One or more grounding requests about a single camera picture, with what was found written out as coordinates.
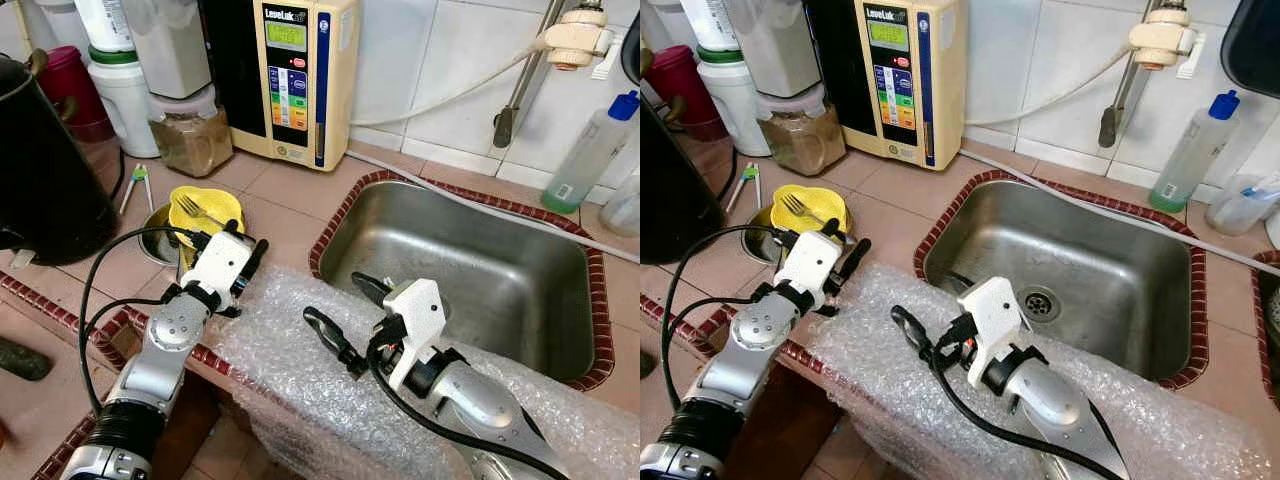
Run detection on stainless steel bowl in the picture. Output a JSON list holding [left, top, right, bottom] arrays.
[[745, 205, 791, 263], [140, 228, 189, 267]]

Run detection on clear bubble wrap sheet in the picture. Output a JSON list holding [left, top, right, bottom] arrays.
[[205, 265, 641, 480], [805, 262, 1280, 480]]

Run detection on small green white tongs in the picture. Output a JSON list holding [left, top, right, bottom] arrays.
[[118, 165, 156, 216], [727, 163, 763, 214]]

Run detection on clear jar with brown contents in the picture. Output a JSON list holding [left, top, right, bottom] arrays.
[[148, 85, 234, 179], [757, 83, 846, 177]]

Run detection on stainless steel sink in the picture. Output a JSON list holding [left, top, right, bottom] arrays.
[[925, 180, 1196, 381], [320, 180, 601, 381]]

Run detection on white pipe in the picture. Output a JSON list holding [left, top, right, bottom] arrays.
[[345, 148, 641, 263], [960, 148, 1280, 276]]

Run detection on white water filter canister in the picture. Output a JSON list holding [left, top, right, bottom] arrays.
[[75, 0, 161, 159], [687, 0, 773, 156]]

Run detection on black electric kettle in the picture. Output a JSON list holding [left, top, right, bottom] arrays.
[[0, 55, 121, 266], [640, 95, 728, 266]]

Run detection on beige water ionizer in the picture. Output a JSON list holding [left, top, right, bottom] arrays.
[[805, 0, 968, 171], [200, 0, 361, 171]]

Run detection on maroon plastic cup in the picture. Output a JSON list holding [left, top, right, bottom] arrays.
[[645, 45, 729, 143], [35, 45, 114, 143]]

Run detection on dark green cylinder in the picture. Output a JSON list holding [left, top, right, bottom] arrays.
[[0, 335, 53, 381]]

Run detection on metal faucet spout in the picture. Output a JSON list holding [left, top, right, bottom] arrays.
[[1098, 0, 1166, 149], [492, 0, 571, 149]]

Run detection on clear soap bottle blue cap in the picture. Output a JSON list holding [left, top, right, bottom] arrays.
[[543, 90, 641, 214], [1148, 90, 1241, 213]]

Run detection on dark blue basin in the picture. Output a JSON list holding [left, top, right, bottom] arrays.
[[1222, 0, 1280, 99], [620, 12, 641, 86]]

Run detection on beige faucet diverter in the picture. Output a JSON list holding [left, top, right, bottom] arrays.
[[1130, 8, 1206, 76], [543, 8, 614, 73]]

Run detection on small steel sink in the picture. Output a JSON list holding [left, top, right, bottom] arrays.
[[1262, 270, 1280, 351]]

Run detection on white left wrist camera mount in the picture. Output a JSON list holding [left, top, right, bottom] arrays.
[[775, 230, 843, 311], [180, 230, 253, 311]]

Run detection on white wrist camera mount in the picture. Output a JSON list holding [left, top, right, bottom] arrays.
[[180, 230, 253, 311], [383, 278, 447, 393], [958, 276, 1023, 389], [775, 230, 843, 311]]

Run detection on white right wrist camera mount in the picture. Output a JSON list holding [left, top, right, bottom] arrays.
[[383, 278, 447, 393], [958, 276, 1023, 389]]

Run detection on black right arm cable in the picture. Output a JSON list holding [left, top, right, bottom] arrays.
[[365, 345, 549, 480], [930, 348, 1101, 480]]

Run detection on beige ionizer hose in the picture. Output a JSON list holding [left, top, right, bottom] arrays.
[[350, 40, 556, 129], [962, 42, 1141, 127]]

